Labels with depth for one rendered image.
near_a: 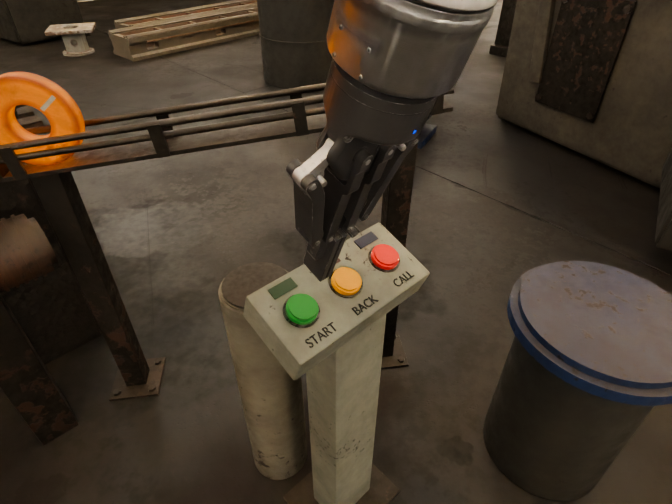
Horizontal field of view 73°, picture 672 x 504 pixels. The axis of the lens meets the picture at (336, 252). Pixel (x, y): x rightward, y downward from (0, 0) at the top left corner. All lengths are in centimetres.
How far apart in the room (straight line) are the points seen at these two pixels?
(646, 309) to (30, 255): 111
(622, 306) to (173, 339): 111
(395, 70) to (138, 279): 145
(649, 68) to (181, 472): 219
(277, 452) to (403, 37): 86
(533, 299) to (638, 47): 164
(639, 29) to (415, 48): 212
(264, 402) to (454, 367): 61
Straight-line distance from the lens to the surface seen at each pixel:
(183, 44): 448
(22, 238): 100
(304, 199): 35
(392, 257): 63
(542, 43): 260
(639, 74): 237
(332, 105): 31
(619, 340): 88
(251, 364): 78
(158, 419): 125
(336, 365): 62
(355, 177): 35
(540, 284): 93
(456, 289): 153
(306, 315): 54
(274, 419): 90
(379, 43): 27
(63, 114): 90
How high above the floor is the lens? 99
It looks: 38 degrees down
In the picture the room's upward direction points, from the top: straight up
